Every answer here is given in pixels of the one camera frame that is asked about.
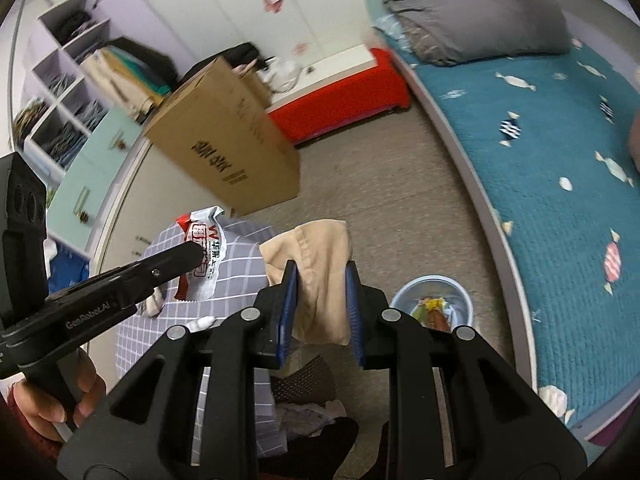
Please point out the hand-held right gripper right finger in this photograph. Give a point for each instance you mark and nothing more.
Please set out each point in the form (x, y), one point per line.
(352, 310)

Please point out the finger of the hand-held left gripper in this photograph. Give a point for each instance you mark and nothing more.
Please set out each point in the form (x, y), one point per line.
(170, 267)

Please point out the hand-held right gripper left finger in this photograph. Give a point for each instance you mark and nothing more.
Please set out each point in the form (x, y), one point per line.
(289, 310)

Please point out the white red printed packet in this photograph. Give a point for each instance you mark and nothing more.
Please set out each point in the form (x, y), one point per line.
(210, 255)

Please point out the beige cloth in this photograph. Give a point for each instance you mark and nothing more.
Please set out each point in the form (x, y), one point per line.
(320, 270)

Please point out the light blue trash bin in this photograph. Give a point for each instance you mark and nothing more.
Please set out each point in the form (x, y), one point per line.
(406, 299)

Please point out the yellow wrapper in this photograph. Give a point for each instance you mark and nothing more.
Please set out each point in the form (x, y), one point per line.
(435, 303)

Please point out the person's left hand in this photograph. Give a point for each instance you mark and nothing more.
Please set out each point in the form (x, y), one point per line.
(42, 407)

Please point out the crumpled beige paper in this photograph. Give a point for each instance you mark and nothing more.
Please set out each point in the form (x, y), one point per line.
(155, 302)

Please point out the round table grey checked cloth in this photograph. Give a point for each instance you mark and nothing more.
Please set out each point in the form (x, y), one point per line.
(240, 270)

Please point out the crumpled white tissue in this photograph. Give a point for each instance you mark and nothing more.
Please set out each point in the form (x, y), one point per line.
(204, 322)

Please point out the blue package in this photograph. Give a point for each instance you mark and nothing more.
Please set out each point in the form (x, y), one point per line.
(65, 265)

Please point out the pine cone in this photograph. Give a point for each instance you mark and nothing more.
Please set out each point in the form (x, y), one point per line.
(85, 216)
(121, 146)

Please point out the white crumpled cloth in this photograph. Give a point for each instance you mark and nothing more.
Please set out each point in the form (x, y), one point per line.
(305, 417)

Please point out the teal drawer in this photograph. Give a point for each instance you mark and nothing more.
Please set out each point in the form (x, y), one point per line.
(85, 180)
(112, 130)

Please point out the green hair claw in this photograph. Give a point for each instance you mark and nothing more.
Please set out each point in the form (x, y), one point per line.
(50, 200)

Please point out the tall printed cardboard box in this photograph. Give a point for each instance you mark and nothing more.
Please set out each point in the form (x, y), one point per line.
(225, 135)

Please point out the folded jeans pile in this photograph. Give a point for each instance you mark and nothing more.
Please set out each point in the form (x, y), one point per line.
(60, 142)

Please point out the small folded denim pile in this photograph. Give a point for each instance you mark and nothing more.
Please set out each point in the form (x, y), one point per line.
(92, 110)

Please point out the teal white bunk bed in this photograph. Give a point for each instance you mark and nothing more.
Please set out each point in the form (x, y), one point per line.
(454, 146)

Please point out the cream hanging jacket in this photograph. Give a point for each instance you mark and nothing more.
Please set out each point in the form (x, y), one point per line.
(110, 80)

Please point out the plain cardboard box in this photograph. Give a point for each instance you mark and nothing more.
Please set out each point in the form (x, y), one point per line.
(255, 87)

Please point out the teal hanging garment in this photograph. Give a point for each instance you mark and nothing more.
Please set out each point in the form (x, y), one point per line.
(137, 67)

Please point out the red covered low bench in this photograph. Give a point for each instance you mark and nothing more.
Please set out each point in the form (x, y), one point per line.
(340, 105)

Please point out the pile of mixed clothes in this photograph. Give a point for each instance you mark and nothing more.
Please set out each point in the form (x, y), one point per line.
(27, 115)

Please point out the black hanging coat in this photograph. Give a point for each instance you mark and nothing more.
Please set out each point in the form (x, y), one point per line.
(147, 57)

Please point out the grey folded clothes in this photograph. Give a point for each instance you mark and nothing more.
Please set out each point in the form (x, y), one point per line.
(57, 85)

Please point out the black bag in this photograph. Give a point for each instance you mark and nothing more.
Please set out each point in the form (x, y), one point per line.
(235, 55)

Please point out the white cloth bag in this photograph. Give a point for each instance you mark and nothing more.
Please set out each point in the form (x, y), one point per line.
(282, 72)

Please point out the dark folded clothes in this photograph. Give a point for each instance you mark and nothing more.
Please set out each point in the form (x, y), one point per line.
(75, 22)

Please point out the bed with teal sheet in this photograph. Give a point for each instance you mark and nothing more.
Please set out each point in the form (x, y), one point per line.
(550, 125)

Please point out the teal plaid pillow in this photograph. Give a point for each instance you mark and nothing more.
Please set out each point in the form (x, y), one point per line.
(390, 25)

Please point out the grey duvet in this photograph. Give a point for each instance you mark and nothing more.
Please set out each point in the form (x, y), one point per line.
(475, 15)

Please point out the pink butterfly wall sticker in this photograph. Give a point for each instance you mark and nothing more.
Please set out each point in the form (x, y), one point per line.
(272, 4)

